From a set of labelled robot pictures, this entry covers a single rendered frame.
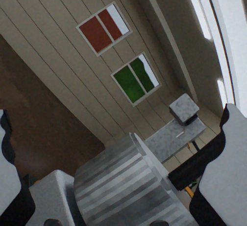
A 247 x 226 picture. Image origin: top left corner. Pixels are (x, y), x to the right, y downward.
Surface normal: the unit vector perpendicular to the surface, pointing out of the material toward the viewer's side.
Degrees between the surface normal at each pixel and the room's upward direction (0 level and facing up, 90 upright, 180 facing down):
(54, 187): 90
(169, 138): 90
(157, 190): 90
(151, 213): 90
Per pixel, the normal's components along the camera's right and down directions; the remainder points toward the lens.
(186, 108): -0.24, -0.33
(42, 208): -0.43, -0.59
